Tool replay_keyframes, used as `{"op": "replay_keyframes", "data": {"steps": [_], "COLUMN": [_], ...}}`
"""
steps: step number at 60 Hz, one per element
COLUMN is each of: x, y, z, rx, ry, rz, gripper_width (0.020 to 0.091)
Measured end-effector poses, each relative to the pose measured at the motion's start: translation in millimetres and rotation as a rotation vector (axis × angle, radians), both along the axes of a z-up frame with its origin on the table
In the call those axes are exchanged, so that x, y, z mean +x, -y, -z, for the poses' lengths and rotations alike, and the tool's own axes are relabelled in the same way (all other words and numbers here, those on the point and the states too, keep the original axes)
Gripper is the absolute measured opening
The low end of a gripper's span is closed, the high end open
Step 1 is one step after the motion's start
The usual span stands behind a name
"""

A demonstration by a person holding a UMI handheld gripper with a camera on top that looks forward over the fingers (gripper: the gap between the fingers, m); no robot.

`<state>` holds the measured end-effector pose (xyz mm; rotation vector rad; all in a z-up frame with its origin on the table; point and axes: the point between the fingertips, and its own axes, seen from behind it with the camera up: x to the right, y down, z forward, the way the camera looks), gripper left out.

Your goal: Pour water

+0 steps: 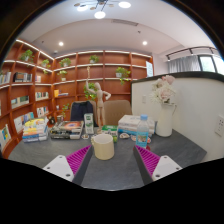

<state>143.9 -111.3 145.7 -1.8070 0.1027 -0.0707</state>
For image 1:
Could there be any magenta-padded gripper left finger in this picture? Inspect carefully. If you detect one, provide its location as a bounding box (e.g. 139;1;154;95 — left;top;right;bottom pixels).
43;144;94;186

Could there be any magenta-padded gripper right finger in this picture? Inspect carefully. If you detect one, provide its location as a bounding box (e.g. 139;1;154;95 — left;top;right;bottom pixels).
133;144;183;186

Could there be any colourful book stack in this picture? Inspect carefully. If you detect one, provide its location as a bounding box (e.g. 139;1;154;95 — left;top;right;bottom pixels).
21;117;50;144

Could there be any white ceramic vase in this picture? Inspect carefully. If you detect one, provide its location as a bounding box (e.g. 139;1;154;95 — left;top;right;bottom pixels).
155;102;178;138

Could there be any cream ceramic mug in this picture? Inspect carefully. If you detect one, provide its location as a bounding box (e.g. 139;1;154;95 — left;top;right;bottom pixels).
90;133;116;161

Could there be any tall green white carton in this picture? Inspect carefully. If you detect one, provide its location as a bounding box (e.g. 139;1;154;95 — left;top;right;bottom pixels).
83;112;95;135

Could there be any dark blue chair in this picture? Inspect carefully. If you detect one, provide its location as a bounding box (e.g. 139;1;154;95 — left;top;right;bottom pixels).
69;100;98;123

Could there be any white partition with dark top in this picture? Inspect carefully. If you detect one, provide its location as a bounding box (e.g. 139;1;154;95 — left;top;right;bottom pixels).
130;70;224;163

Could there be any flat green white box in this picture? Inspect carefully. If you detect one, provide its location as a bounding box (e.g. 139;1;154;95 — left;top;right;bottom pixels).
100;124;120;137

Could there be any tan upholstered chair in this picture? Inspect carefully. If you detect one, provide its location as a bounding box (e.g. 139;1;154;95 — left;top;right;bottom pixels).
102;99;133;127

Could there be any pink and white flower bouquet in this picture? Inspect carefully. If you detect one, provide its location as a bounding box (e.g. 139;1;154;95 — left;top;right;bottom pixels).
148;74;177;105

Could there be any wooden artist mannequin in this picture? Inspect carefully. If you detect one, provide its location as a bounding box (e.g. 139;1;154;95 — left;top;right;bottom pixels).
84;66;112;134

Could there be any grey curtain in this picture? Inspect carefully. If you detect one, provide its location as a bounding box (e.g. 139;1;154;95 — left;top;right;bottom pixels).
167;54;202;74

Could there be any wooden shelf unit with books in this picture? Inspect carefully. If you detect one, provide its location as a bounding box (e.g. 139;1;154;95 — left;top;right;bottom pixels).
0;39;154;159

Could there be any window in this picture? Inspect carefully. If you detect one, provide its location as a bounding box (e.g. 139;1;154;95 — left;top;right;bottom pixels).
199;54;224;75

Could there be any ceiling air vent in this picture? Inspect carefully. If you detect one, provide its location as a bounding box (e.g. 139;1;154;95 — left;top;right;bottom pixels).
110;18;139;27

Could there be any branched ceiling lamp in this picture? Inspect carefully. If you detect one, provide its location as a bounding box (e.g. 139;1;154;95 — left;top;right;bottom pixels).
73;0;133;20

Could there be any white wall notice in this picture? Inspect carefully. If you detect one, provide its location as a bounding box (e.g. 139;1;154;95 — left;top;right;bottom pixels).
145;60;154;78

